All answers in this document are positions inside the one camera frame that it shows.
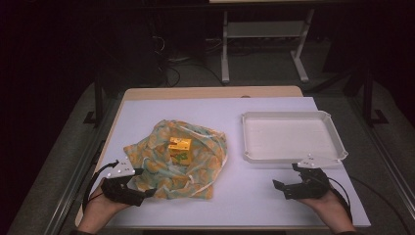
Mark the white table mat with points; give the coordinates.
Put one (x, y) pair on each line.
(254, 196)

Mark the person's right hand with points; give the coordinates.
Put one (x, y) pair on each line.
(329, 207)

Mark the orange green patterned cloth bag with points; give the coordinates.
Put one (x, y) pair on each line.
(156, 173)

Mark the white metal desk frame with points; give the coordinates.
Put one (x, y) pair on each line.
(224, 49)

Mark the yellow box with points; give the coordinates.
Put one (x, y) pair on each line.
(180, 150)

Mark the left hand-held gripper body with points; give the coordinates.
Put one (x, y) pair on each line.
(120, 169)

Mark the person's left hand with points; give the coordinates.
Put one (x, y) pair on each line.
(99, 209)

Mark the metal frame rail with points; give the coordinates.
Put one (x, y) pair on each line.
(380, 147)
(73, 182)

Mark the black metal stand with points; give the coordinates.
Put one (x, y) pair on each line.
(99, 98)
(368, 98)

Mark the white plastic tray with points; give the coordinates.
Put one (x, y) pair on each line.
(290, 137)

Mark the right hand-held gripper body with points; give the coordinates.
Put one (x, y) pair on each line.
(313, 186)

